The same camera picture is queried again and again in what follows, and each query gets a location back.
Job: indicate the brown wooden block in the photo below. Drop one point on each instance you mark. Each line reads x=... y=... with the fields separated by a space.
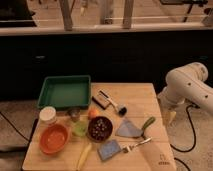
x=101 y=101

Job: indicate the green pepper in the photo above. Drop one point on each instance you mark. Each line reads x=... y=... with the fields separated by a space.
x=147 y=124

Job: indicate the blue sponge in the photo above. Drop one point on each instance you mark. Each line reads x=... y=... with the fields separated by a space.
x=108 y=150

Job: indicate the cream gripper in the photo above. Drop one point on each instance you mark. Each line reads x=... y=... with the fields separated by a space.
x=168 y=116

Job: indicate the yellow banana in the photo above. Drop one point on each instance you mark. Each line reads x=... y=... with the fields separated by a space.
x=83 y=156

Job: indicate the white paper cup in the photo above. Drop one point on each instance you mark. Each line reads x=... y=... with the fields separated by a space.
x=48 y=115

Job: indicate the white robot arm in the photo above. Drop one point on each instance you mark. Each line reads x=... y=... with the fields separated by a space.
x=185 y=83

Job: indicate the green plastic tray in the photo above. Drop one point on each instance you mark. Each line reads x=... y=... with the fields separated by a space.
x=63 y=92

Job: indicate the orange bowl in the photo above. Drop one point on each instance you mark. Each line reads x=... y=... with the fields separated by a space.
x=53 y=139

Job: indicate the orange fruit toy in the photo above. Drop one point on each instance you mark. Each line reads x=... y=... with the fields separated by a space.
x=92 y=113

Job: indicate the silver fork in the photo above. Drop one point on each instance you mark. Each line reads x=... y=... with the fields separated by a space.
x=131 y=147

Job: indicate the dark bowl with beads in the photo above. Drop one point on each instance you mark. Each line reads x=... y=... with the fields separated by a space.
x=99 y=129

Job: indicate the green lettuce toy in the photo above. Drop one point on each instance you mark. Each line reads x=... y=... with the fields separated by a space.
x=80 y=128

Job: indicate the grey-blue towel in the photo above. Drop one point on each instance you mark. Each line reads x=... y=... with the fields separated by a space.
x=128 y=129

